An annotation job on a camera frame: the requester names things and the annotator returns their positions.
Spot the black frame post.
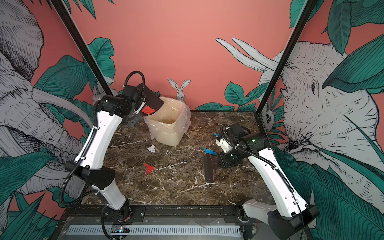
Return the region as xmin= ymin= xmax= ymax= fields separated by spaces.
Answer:
xmin=51 ymin=1 xmax=117 ymax=114
xmin=255 ymin=0 xmax=317 ymax=117

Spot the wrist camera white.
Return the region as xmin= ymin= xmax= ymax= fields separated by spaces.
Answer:
xmin=135 ymin=102 xmax=146 ymax=115
xmin=216 ymin=135 xmax=233 ymax=153

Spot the black left frame post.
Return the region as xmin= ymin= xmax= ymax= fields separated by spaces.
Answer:
xmin=51 ymin=1 xmax=117 ymax=114

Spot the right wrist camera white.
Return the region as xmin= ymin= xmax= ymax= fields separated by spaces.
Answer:
xmin=216 ymin=135 xmax=233 ymax=153

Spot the white paper scrap left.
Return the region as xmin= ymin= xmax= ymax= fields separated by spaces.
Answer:
xmin=147 ymin=145 xmax=156 ymax=153

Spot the red paper scrap front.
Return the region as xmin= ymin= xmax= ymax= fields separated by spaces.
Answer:
xmin=141 ymin=106 xmax=156 ymax=116

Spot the small green circuit board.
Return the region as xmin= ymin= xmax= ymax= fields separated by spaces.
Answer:
xmin=111 ymin=225 xmax=131 ymax=235

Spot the black front mounting rail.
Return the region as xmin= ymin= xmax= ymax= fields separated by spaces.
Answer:
xmin=50 ymin=204 xmax=314 ymax=240

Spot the white perforated vent strip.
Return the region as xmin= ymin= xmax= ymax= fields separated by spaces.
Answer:
xmin=67 ymin=225 xmax=242 ymax=237

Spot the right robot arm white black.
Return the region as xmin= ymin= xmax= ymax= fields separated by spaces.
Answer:
xmin=216 ymin=124 xmax=320 ymax=240

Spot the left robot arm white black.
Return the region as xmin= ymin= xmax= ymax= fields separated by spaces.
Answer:
xmin=59 ymin=71 xmax=146 ymax=211

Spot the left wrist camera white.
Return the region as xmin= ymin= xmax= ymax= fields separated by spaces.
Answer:
xmin=135 ymin=102 xmax=146 ymax=115

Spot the black right frame post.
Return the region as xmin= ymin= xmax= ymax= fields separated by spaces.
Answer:
xmin=255 ymin=0 xmax=317 ymax=117

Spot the dark brown dustpan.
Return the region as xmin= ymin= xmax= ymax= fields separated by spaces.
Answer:
xmin=137 ymin=84 xmax=164 ymax=117

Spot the cream plastic trash bin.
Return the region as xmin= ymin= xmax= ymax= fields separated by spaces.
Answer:
xmin=143 ymin=96 xmax=190 ymax=147

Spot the dark brown hand brush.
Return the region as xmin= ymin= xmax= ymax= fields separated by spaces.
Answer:
xmin=203 ymin=154 xmax=219 ymax=184

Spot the red paper scrap left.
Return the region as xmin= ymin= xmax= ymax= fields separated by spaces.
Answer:
xmin=144 ymin=164 xmax=156 ymax=175

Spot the red paper scrap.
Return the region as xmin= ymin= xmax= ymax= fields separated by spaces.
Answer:
xmin=144 ymin=164 xmax=156 ymax=175
xmin=141 ymin=106 xmax=156 ymax=116

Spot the clear plastic bin liner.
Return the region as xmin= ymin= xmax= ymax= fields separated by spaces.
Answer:
xmin=143 ymin=96 xmax=192 ymax=142

